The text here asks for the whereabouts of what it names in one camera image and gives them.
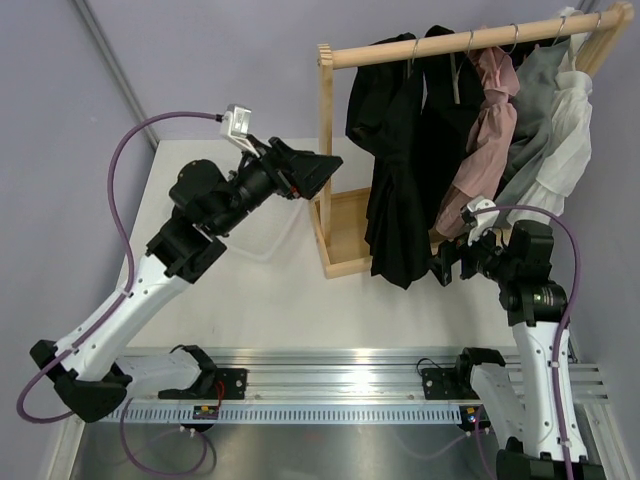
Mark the white slotted cable duct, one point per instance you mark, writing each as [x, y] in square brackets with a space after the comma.
[289, 414]

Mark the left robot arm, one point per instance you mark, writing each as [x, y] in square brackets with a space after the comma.
[86, 367]

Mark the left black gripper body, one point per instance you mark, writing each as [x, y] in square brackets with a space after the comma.
[261, 177]

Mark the aluminium mounting rail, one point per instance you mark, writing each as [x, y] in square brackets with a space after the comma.
[341, 376]

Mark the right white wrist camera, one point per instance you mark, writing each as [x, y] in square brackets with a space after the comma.
[479, 215]

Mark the pink hanging garment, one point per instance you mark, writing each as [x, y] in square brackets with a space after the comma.
[488, 143]

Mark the white hanging garment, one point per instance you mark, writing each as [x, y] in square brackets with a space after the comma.
[570, 147]

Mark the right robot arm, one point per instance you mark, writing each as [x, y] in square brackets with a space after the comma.
[537, 433]

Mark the black hanging garment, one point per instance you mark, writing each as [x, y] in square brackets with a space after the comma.
[454, 94]

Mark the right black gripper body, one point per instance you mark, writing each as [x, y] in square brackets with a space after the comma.
[485, 256]

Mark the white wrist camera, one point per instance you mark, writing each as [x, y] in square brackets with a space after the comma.
[479, 215]
[235, 128]

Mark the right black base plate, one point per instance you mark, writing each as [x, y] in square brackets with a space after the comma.
[444, 384]

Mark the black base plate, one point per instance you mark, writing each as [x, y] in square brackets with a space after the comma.
[227, 383]
[444, 384]

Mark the black pleated skirt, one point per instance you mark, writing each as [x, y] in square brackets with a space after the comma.
[382, 119]

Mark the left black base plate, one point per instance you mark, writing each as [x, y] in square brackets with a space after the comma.
[227, 383]

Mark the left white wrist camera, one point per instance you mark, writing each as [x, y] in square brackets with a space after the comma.
[235, 128]

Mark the grey hanging garment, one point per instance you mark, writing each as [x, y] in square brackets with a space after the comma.
[532, 134]

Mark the white plastic basket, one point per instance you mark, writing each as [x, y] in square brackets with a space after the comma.
[274, 227]

